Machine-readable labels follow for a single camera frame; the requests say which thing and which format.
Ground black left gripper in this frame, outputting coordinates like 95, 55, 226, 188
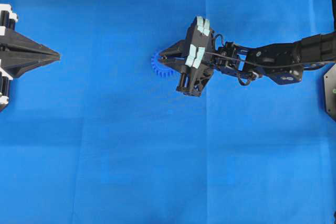
1, 4, 60, 111

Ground blue plastic gear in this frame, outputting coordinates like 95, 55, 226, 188
151, 50, 174, 78

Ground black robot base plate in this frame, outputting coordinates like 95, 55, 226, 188
323, 65, 336, 121

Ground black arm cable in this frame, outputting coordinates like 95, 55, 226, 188
202, 34, 336, 86

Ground blue table mat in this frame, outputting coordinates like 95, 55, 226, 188
1, 0, 335, 223

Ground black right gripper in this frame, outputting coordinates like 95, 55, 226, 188
159, 16, 214, 97

